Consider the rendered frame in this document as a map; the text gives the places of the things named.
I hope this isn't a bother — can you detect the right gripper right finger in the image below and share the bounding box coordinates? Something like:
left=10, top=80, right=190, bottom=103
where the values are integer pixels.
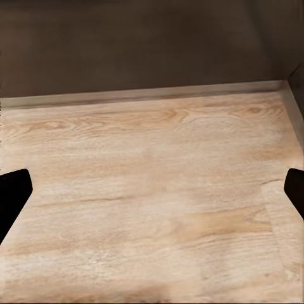
left=284, top=168, right=304, bottom=219

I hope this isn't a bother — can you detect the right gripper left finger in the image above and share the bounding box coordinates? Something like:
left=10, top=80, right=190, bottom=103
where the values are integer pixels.
left=0, top=168, right=33, bottom=245

